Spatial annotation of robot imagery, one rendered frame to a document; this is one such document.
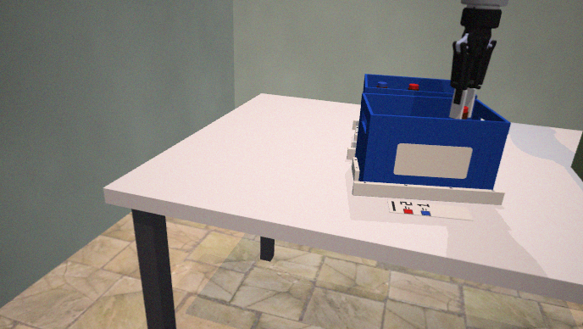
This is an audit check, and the blue crate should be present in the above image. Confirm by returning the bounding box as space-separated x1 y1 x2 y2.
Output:
355 93 499 190
363 74 455 98

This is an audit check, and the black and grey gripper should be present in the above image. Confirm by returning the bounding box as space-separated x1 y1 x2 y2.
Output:
449 7 502 119

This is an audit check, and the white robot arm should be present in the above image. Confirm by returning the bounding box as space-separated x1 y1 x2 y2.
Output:
461 0 508 9

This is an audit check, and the white paper pick list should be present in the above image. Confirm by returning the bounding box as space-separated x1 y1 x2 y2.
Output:
387 199 474 221

